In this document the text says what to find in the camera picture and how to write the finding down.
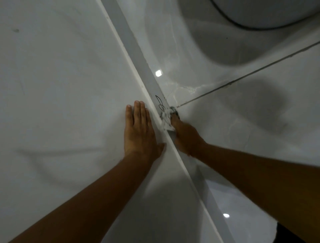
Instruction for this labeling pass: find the person's right hand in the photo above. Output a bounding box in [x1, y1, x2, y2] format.
[170, 116, 207, 158]

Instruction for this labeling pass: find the person's left hand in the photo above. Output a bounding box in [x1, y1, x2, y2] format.
[124, 101, 167, 165]

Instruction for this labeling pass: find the white tissue wad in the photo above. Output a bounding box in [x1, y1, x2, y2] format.
[160, 106, 179, 132]

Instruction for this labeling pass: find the person's left forearm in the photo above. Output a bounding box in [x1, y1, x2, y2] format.
[7, 153, 155, 243]

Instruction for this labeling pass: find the person's right forearm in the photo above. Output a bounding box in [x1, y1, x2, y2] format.
[194, 143, 320, 243]

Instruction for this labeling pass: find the thin black thread loop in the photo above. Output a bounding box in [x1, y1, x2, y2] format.
[155, 95, 166, 111]

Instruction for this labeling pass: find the white round toilet base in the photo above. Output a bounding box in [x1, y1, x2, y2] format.
[178, 0, 320, 32]

